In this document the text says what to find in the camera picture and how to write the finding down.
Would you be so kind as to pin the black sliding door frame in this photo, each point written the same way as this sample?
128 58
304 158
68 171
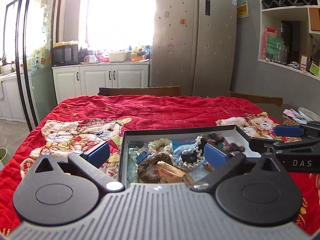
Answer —
36 30

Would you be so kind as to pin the wooden bead trivet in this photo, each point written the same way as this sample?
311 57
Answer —
290 122

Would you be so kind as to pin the black microwave oven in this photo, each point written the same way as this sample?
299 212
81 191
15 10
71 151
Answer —
64 55

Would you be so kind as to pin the white basin on counter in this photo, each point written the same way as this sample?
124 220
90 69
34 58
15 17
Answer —
117 56

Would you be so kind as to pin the black shallow cardboard box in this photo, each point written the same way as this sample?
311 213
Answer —
180 134

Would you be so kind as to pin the brown fuzzy black hair claw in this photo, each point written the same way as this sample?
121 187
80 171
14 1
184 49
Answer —
220 142

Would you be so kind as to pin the right wooden chair back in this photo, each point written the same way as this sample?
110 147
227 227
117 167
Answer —
257 98

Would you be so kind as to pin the brown snack packet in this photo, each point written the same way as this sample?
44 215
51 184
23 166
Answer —
170 174
208 167

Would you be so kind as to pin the white mug on counter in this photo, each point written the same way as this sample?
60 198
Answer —
90 59

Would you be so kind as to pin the black cream crochet scrunchie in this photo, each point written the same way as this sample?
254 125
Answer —
199 148

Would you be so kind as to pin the green cup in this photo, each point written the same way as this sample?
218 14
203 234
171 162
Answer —
4 157

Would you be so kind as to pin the person's right hand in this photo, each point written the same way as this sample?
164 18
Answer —
315 177

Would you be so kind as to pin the white plate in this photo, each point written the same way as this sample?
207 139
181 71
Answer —
308 115

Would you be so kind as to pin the white wall shelf unit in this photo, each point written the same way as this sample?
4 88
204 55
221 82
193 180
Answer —
297 23

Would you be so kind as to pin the blue binder clip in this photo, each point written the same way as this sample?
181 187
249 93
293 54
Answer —
141 157

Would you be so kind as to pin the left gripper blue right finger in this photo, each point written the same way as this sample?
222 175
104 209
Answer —
225 166

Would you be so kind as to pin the white kitchen cabinet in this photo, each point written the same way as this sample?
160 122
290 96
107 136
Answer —
86 79

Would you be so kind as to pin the silver double-door refrigerator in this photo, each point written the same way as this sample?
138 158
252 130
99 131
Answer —
194 46

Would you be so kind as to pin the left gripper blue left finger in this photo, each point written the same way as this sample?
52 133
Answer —
87 164

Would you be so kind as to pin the green paper notice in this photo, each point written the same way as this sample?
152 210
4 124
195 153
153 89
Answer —
273 48

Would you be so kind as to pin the red quilted bedspread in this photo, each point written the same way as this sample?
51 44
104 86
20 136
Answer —
142 211

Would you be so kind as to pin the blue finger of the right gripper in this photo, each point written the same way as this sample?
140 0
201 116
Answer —
288 131
296 144

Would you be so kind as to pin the pink cloth on side table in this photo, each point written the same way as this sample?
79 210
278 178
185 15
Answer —
292 114

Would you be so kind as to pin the brown blue crochet scrunchie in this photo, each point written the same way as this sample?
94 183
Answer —
145 169

